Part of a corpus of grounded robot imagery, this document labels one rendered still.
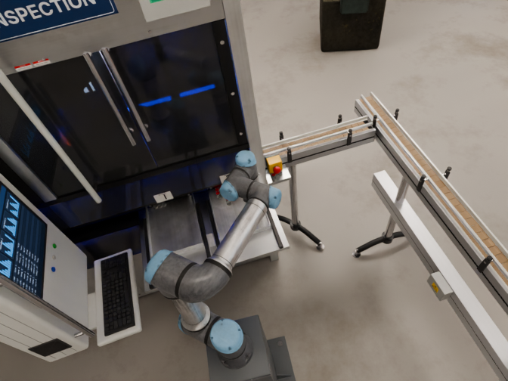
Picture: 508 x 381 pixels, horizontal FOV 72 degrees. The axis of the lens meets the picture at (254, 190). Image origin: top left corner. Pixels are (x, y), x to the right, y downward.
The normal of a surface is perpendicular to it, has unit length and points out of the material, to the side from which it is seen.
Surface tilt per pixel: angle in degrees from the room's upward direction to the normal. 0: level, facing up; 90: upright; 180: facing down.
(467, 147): 0
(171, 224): 0
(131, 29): 90
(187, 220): 0
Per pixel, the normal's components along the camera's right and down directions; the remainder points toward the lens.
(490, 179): -0.12, -0.61
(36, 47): 0.27, 0.73
